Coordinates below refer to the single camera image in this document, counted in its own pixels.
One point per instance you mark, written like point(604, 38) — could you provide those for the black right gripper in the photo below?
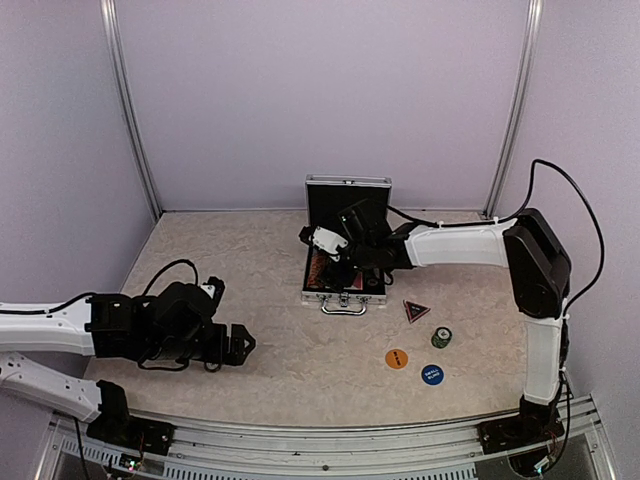
point(331, 275)

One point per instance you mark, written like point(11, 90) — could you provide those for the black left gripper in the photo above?
point(217, 354)

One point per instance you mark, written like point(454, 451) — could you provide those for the aluminium poker set case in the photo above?
point(336, 206)

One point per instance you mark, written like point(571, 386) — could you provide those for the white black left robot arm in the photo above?
point(164, 332)

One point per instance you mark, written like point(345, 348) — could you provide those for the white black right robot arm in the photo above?
point(540, 268)

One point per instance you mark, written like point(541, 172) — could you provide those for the red playing card deck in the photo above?
point(357, 284)

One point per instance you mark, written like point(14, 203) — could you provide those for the right chip row in case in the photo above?
point(372, 280)

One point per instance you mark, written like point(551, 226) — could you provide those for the black red triangular dealer button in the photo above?
point(415, 311)

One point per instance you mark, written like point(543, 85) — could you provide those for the orange big blind button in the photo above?
point(396, 359)

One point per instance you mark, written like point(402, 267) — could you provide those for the green poker chip stack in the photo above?
point(441, 337)

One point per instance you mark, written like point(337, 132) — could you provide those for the blue small blind button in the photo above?
point(432, 375)

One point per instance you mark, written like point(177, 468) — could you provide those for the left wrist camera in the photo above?
point(214, 287)

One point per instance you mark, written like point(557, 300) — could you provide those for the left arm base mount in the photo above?
point(134, 433)

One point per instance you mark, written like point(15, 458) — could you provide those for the front aluminium rail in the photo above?
point(202, 449)

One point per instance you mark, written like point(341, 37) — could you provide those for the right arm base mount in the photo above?
point(502, 434)

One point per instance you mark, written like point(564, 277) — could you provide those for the right aluminium frame post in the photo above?
point(518, 103)

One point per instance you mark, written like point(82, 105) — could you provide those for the aluminium frame post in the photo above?
point(116, 52)
point(518, 103)

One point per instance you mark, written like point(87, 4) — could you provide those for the left aluminium frame post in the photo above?
point(116, 52)

